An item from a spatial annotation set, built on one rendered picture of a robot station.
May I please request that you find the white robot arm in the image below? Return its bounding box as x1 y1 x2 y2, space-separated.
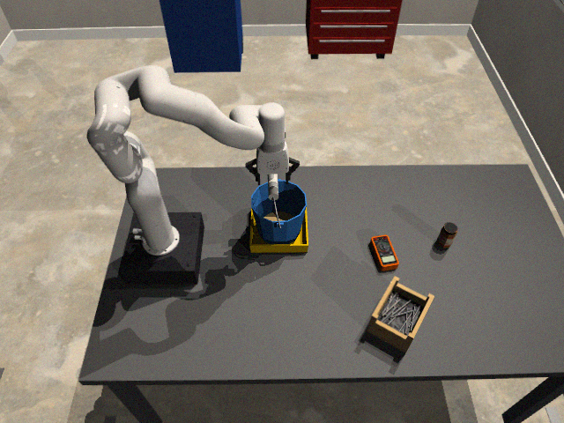
87 65 286 256

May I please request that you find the wooden crate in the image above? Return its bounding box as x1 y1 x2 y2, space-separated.
367 276 434 353

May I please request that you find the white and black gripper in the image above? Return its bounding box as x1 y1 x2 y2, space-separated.
246 141 300 185

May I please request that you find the orange digital multimeter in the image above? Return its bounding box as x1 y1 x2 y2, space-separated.
370 235 399 271

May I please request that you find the yellow shallow tray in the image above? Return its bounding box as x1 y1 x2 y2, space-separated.
249 207 308 253

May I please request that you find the small dark brown jar with black lid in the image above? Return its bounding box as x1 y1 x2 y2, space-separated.
437 222 457 248

